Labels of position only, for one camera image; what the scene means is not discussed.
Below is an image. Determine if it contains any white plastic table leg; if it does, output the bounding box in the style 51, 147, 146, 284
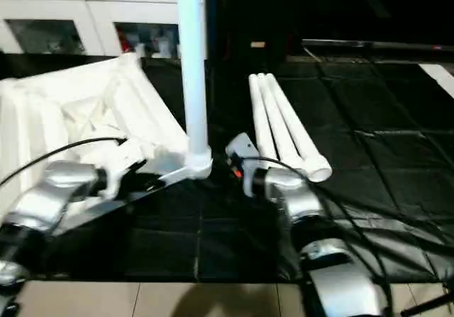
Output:
248, 74, 290, 165
265, 72, 333, 184
175, 0, 212, 163
256, 73, 310, 179

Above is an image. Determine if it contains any white plastic table top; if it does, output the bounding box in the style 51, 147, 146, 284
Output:
0, 53, 214, 241

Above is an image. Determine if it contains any black work mat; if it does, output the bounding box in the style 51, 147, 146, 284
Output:
0, 49, 454, 284

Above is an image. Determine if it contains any red bottle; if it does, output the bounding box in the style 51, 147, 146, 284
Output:
121, 29, 134, 54

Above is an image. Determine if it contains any white edge strip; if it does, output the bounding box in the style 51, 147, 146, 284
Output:
420, 63, 454, 98

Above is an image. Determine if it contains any black metal stand tube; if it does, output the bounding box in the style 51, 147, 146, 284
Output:
401, 292, 454, 317

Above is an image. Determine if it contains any black metal rail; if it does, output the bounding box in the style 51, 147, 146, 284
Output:
301, 39, 454, 54

